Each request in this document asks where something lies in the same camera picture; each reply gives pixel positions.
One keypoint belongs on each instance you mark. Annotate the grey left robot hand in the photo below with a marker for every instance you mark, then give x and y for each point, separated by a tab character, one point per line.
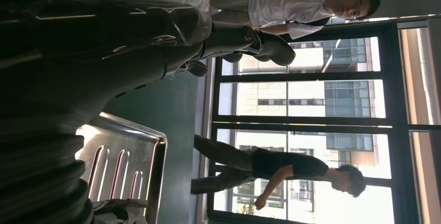
86	53

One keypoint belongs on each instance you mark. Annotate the stainless steel ribbed tray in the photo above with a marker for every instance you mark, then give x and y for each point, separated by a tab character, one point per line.
137	136

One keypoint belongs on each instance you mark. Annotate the ribbed grey left arm sleeve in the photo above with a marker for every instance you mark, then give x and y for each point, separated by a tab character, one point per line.
38	177

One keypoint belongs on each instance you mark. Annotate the crumpled grey bag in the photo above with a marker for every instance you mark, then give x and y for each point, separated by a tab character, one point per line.
117	212

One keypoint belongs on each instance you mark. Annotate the beige building outside window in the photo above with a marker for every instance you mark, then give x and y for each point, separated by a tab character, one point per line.
268	95

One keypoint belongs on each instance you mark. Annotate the person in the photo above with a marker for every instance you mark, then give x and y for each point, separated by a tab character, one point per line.
289	2
286	165

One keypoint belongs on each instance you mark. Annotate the black window frame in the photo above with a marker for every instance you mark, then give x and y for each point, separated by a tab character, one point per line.
392	78

